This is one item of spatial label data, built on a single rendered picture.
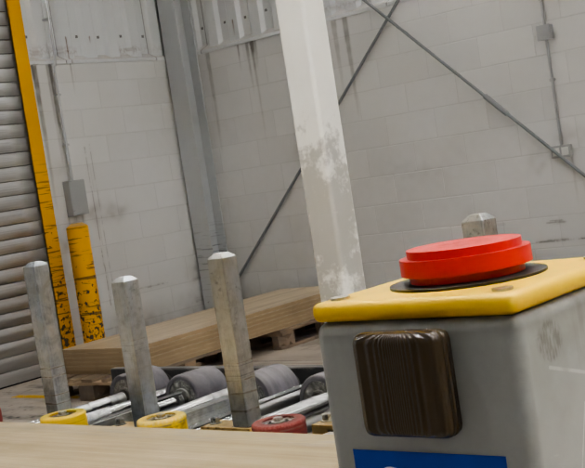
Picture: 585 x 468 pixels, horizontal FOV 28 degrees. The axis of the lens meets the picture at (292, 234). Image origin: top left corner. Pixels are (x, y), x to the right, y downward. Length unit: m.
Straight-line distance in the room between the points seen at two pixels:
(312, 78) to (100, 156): 8.17
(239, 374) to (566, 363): 1.62
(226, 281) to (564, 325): 1.60
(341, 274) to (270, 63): 8.24
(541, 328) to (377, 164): 8.87
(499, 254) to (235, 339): 1.60
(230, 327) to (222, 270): 0.09
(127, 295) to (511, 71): 6.60
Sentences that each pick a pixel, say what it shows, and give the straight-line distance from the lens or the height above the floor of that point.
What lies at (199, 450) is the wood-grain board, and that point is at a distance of 1.64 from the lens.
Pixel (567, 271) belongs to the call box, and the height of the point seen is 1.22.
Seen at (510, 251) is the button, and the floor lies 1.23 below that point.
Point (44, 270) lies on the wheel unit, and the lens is 2.31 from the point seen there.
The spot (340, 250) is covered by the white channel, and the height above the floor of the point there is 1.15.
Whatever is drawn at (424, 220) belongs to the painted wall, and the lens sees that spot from 8.99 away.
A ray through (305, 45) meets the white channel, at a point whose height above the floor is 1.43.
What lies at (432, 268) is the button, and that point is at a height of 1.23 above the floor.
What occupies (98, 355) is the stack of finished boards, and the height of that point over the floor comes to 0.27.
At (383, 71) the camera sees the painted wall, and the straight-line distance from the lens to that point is 9.10.
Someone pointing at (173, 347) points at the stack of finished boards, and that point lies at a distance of 7.69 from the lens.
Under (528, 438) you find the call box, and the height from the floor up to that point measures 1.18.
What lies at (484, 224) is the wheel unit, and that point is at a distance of 1.61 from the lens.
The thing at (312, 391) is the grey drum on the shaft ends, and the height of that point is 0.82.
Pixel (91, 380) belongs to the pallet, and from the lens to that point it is 7.65.
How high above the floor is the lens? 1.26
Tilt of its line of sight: 3 degrees down
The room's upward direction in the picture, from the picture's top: 9 degrees counter-clockwise
